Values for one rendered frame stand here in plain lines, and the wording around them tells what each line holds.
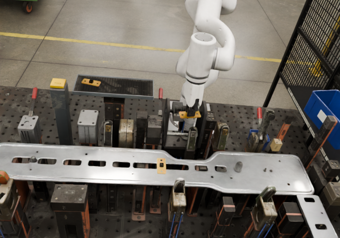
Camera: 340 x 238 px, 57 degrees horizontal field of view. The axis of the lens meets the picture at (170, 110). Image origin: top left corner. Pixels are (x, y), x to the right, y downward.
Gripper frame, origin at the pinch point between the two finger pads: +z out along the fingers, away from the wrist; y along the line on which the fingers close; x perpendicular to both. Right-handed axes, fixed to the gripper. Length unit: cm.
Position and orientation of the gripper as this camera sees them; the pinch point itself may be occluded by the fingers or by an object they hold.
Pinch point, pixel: (190, 110)
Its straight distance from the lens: 122.6
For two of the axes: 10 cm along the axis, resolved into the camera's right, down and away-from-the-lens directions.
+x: 9.8, -0.5, 2.0
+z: -0.9, 7.5, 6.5
